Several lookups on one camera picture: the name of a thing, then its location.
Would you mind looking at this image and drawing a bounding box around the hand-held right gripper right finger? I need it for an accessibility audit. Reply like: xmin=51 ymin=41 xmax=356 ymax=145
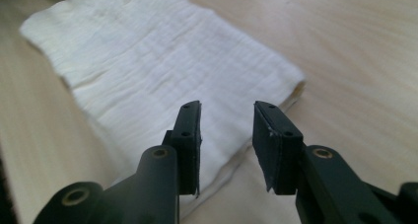
xmin=251 ymin=100 xmax=305 ymax=196

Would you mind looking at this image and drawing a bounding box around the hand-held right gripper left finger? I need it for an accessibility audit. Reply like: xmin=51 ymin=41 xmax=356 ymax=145
xmin=162 ymin=100 xmax=202 ymax=197

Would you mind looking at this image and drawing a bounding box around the white cloth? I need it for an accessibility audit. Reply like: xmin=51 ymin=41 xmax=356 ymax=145
xmin=19 ymin=0 xmax=307 ymax=220

